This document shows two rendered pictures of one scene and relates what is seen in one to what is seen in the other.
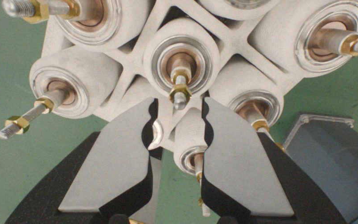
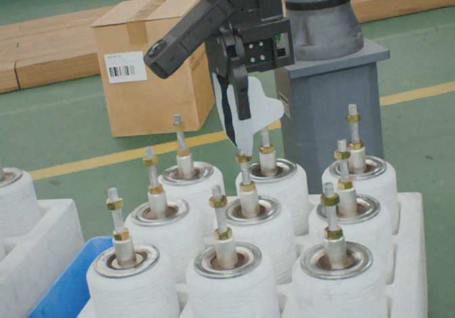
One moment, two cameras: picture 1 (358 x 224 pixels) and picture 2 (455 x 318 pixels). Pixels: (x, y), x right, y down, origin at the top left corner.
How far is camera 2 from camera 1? 0.88 m
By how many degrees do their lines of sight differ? 65
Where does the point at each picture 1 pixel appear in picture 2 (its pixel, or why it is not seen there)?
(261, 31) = (206, 232)
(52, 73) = (310, 266)
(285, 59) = (212, 182)
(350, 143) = (292, 149)
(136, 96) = (315, 241)
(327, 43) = (189, 168)
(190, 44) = (227, 212)
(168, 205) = not seen: outside the picture
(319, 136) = (312, 176)
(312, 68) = (210, 168)
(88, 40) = (256, 252)
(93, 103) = not seen: hidden behind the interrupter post
